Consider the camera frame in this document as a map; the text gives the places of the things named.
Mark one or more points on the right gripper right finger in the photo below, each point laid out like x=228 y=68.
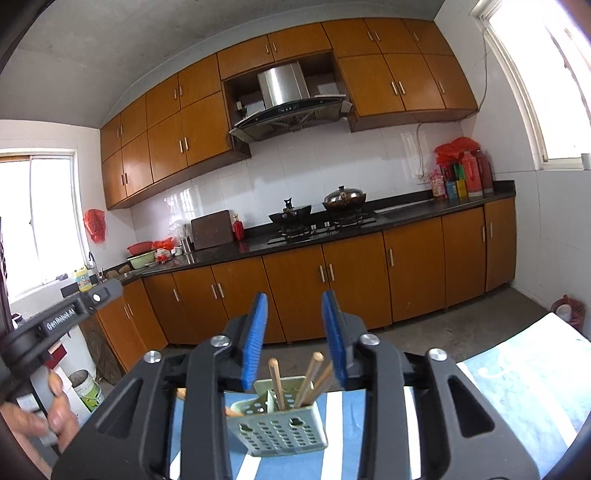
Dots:
x=363 y=361

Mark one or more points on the pink condiment bottle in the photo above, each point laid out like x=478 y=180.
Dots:
x=438 y=184

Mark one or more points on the dark brown cutting board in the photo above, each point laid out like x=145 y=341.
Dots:
x=212 y=230

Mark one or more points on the red bottle on counter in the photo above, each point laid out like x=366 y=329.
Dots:
x=237 y=228

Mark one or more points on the white green paint bucket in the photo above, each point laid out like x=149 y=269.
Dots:
x=87 y=389

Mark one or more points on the wooden chopstick four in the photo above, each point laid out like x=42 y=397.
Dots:
x=181 y=393

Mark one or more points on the black gas stove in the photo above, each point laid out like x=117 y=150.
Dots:
x=328 y=228

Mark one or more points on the left window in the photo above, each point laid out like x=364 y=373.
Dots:
x=40 y=225

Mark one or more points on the red plastic bag on wall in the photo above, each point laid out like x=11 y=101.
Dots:
x=95 y=225

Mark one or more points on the green perforated utensil holder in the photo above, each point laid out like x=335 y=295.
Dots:
x=267 y=431

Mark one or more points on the lower wooden kitchen cabinets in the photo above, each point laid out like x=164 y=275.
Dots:
x=384 y=277

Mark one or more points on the lidded dark cooking pot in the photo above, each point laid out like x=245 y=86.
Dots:
x=345 y=201

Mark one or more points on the green plastic basin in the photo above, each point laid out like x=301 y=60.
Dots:
x=140 y=261

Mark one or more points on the upper wooden wall cabinets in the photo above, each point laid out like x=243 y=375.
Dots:
x=373 y=72

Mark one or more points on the right window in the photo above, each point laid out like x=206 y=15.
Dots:
x=547 y=59

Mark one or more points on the red plastic basin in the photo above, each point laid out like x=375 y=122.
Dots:
x=139 y=248

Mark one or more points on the dark red thermos flask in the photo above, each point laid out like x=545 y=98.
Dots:
x=485 y=172

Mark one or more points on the red bag behind condiments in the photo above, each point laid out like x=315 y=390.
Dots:
x=453 y=151

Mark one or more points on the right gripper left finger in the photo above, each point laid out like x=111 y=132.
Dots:
x=227 y=362

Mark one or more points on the white cup on windowsill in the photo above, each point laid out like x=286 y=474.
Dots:
x=586 y=161

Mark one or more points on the wooden chopstick two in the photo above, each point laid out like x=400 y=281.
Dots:
x=323 y=384

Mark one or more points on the window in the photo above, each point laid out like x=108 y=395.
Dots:
x=40 y=225
x=547 y=59

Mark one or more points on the steel range hood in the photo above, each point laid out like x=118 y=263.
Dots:
x=286 y=98

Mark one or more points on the black wok on stove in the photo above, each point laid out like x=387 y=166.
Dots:
x=291 y=217

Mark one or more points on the black kitchen countertop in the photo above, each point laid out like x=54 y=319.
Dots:
x=377 y=215

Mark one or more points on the yellow detergent bottle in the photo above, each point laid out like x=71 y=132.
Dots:
x=83 y=279

